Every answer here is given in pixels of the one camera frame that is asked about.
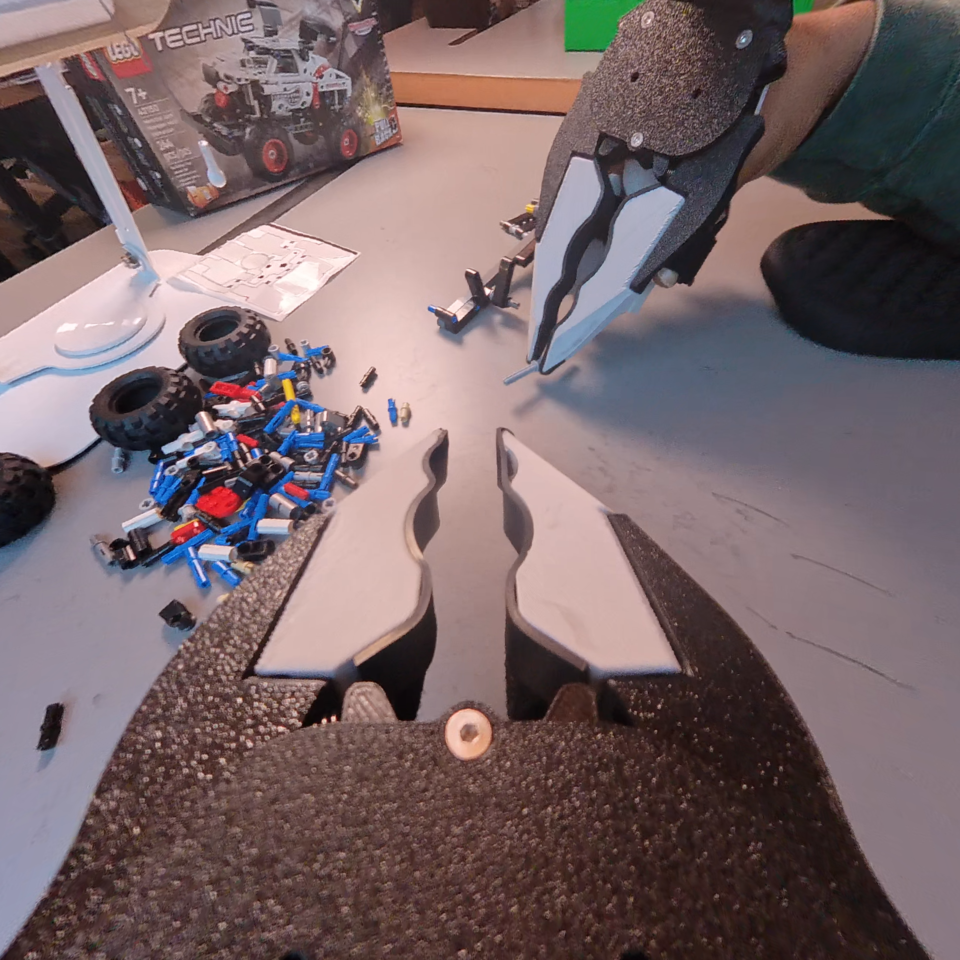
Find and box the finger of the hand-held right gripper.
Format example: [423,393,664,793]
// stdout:
[525,155,604,361]
[536,188,687,376]

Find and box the black cushion pad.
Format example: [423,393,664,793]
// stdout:
[762,222,960,358]

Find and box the pile of small building pieces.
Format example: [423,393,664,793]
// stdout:
[93,338,379,586]

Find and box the grey and black brick chassis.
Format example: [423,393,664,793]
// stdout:
[428,195,541,334]

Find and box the toy truck box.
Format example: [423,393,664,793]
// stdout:
[75,0,403,219]

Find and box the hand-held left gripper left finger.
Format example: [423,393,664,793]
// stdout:
[252,432,448,684]

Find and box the grey desk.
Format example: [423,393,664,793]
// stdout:
[0,105,960,960]

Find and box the green storage bin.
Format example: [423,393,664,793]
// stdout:
[563,0,646,54]

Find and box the black toy tyre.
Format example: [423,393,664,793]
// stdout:
[0,453,57,546]
[177,308,271,379]
[90,368,204,451]

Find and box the white sticker sheet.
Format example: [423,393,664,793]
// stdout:
[173,222,361,321]

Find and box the white book stand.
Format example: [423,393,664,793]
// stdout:
[0,60,204,466]

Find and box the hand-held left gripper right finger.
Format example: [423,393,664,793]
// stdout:
[500,432,684,679]

